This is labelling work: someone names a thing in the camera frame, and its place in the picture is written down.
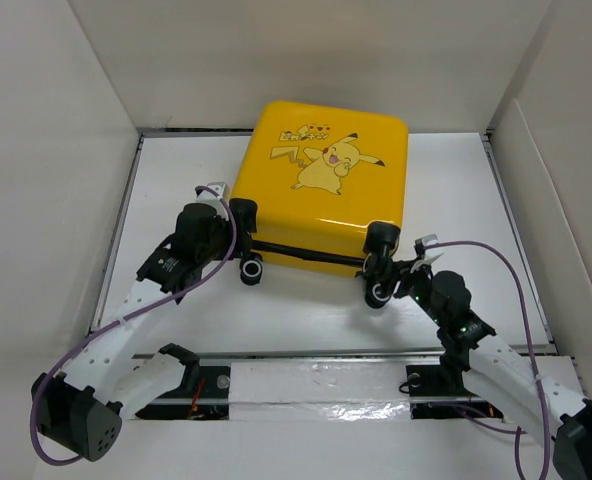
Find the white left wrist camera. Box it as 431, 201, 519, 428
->
195, 182, 230, 219

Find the metal base rail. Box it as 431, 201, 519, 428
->
75, 349, 507, 421

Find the yellow hard-shell suitcase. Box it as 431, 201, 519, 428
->
230, 101, 409, 309

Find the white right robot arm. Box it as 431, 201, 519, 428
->
394, 260, 592, 479

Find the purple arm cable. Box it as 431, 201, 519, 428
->
28, 185, 240, 466
425, 240, 552, 480

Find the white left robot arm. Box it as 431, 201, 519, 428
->
29, 197, 240, 467

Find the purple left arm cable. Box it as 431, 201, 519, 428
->
28, 185, 240, 466

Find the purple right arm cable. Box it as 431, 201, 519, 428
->
425, 240, 552, 480

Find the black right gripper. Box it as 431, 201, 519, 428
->
371, 257, 445, 327

